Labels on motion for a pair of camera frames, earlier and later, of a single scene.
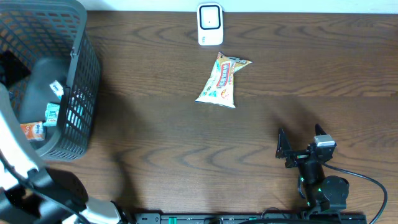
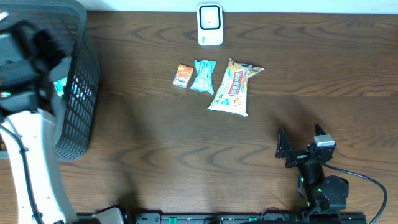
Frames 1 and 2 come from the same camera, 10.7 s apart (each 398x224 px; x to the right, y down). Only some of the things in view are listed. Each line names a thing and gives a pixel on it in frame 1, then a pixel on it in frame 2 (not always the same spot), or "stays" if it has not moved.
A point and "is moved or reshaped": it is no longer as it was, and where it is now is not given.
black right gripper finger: x=319 y=130 stays
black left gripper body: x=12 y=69 to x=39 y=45
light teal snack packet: x=51 y=114 is moved or reshaped
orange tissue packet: x=33 y=130 is moved or reshaped
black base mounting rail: x=252 y=218 stays
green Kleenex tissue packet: x=57 y=89 is moved or reshaped
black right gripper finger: x=283 y=144 stays
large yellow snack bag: x=219 y=90 to x=232 y=95
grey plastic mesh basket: x=58 y=99 stays
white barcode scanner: x=210 y=23 stays
